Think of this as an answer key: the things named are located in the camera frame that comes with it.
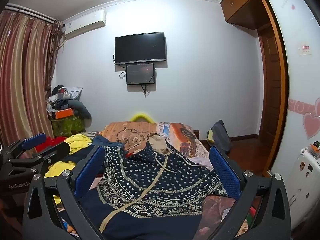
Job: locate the black wall television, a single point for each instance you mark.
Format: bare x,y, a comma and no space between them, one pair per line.
140,47

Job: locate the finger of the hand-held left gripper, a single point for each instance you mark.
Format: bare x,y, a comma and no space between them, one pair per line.
60,150
33,141

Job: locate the wooden overhead cabinet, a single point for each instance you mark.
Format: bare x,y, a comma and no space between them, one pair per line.
240,2

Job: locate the pink paper note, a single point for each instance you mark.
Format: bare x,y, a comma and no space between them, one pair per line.
305,49

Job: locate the yellow cartoon fleece blanket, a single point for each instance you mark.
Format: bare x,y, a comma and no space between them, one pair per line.
77,141

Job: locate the navy patterned hoodie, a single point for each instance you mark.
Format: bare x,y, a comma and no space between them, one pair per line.
150,180

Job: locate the white heart-sticker wardrobe door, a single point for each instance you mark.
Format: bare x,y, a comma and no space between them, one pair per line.
295,92

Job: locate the orange box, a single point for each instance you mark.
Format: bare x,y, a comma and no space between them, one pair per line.
65,113

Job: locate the white air conditioner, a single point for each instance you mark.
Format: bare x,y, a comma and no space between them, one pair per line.
85,25

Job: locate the red fluffy garment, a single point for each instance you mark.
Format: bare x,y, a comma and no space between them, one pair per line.
53,141

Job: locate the small black wall monitor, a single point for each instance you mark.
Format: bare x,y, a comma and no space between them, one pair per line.
140,73

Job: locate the wooden door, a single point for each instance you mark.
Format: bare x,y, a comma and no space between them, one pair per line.
271,92

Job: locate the pile of small items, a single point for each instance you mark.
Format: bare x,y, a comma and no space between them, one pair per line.
315,150

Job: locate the green covered table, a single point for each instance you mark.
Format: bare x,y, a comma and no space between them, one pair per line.
67,127

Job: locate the white appliance with stickers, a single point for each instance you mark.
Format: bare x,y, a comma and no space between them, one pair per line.
307,180

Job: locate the blue denim jeans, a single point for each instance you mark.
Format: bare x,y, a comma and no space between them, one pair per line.
105,140

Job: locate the printed bedsheet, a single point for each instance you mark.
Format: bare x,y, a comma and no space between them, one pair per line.
180,135

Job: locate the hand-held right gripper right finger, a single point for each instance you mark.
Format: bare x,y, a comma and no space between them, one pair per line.
225,172

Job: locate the dark grey jacket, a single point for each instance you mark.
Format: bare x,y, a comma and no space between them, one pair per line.
81,108

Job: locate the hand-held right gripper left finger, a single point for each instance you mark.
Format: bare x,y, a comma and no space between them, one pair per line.
88,173

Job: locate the pile of mixed clothes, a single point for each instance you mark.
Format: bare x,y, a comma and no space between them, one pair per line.
60,97

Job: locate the dark curtain rail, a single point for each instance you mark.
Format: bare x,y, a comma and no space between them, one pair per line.
30,12

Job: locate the red striped curtain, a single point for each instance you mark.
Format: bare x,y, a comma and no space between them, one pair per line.
22,67

